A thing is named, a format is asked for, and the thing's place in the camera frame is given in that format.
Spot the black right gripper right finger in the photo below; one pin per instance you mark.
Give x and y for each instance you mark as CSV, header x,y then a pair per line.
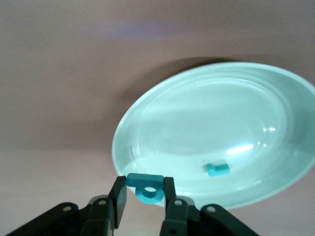
x,y
177,216

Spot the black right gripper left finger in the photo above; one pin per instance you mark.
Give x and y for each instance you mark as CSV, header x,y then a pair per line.
x,y
98,216

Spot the teal foam letter d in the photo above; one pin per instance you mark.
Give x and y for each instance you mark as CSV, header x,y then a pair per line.
x,y
137,180

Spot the teal foam letter r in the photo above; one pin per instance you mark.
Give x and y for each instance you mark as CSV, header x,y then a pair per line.
x,y
217,170

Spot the mint green round plate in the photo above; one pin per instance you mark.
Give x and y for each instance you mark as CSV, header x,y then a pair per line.
x,y
209,118

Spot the brown table cover mat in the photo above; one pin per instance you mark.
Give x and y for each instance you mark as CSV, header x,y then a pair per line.
x,y
73,73

